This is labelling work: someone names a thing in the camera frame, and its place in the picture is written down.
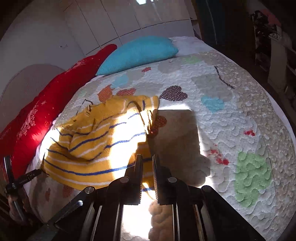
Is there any long red pillow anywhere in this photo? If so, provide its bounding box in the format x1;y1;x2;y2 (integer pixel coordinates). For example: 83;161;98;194
1;44;117;179

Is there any yellow striped knit sweater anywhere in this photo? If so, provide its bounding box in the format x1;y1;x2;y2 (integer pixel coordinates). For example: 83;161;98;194
42;95;159;191

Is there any patchwork heart quilt bedspread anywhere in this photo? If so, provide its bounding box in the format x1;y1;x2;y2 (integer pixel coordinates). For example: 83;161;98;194
25;52;295;240

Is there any white shelf unit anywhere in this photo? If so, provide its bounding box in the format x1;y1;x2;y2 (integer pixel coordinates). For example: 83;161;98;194
250;9;295;108

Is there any white headboard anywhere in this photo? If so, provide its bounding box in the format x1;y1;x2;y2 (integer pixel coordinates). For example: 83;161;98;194
1;64;64;131

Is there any turquoise knit pillow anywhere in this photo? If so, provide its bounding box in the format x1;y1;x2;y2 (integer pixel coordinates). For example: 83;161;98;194
96;36;179;76

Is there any white bed sheet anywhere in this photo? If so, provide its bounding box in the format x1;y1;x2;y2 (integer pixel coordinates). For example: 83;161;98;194
170;36;215;57

